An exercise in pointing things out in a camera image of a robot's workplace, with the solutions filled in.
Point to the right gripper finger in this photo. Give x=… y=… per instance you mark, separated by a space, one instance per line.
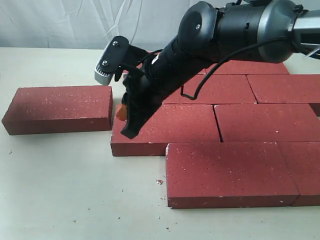
x=137 y=116
x=121 y=112

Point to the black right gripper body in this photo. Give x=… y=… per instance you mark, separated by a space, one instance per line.
x=162 y=75

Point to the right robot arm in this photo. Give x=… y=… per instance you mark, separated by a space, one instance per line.
x=267 y=31

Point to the right third-row red brick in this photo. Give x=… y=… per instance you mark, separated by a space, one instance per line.
x=272 y=122

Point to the right second-row red brick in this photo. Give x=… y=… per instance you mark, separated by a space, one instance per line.
x=286 y=89

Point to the white fabric backdrop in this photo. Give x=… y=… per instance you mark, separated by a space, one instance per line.
x=89 y=24

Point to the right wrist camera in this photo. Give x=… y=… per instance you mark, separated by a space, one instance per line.
x=119 y=56

